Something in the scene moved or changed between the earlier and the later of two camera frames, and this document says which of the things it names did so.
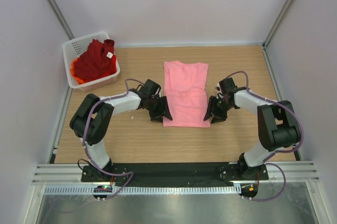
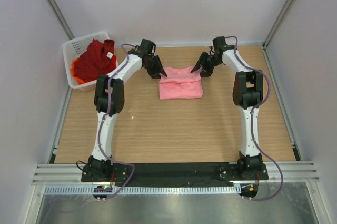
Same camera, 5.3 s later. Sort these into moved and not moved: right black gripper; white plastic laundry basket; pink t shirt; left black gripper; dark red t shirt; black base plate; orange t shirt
Moved: right black gripper; left black gripper; pink t shirt
Not moved: dark red t shirt; orange t shirt; black base plate; white plastic laundry basket
